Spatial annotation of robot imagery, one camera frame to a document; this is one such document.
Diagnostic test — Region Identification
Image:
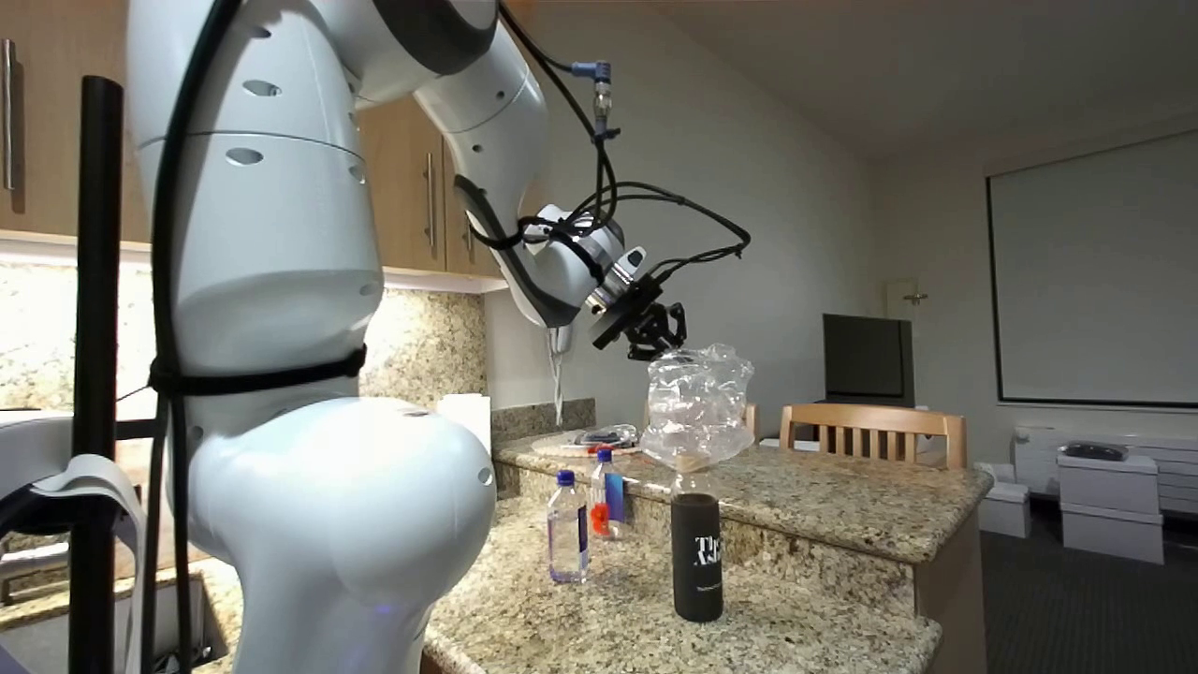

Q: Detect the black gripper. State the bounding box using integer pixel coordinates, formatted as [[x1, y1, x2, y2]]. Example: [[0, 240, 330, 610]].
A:
[[627, 303, 688, 358]]

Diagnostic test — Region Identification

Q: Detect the clear plastic bag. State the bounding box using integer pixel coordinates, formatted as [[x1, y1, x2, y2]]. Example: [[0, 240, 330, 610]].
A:
[[639, 343, 758, 485]]

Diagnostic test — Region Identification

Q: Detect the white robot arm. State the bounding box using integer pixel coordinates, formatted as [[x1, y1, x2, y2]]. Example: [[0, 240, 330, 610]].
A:
[[126, 0, 660, 674]]

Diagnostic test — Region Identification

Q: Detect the right Fiji water bottle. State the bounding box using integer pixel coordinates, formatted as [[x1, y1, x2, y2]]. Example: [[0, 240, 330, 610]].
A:
[[593, 450, 630, 540]]

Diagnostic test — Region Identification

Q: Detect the fiji water bottle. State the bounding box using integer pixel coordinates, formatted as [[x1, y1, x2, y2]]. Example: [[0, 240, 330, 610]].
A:
[[548, 471, 589, 585], [593, 450, 630, 540]]

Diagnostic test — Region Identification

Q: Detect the black bottle with wooden cap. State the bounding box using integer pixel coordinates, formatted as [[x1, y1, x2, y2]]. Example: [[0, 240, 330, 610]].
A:
[[672, 493, 722, 620]]

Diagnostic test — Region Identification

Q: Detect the left Fiji water bottle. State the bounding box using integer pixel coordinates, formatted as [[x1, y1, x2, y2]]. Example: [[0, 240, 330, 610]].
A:
[[548, 471, 589, 585]]

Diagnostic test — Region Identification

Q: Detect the black television screen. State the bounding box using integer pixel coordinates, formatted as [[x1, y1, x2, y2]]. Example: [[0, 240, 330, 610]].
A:
[[823, 315, 914, 408]]

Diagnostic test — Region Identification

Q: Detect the wooden chair back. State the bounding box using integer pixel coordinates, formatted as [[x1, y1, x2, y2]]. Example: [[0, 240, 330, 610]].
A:
[[778, 405, 966, 469]]

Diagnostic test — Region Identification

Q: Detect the white projector screen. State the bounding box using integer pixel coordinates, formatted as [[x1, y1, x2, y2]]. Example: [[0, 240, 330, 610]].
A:
[[984, 129, 1198, 408]]

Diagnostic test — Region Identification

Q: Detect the white printer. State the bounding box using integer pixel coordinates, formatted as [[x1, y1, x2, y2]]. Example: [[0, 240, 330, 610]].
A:
[[976, 418, 1198, 567]]

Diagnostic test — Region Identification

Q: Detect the black vertical pole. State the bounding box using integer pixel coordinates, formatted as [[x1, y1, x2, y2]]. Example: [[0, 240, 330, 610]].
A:
[[68, 76, 124, 674]]

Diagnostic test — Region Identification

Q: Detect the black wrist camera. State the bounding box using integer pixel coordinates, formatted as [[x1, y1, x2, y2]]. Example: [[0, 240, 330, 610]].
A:
[[593, 280, 664, 348]]

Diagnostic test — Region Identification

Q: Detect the black cable bundle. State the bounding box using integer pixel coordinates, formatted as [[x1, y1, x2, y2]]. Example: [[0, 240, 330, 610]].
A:
[[454, 0, 758, 328]]

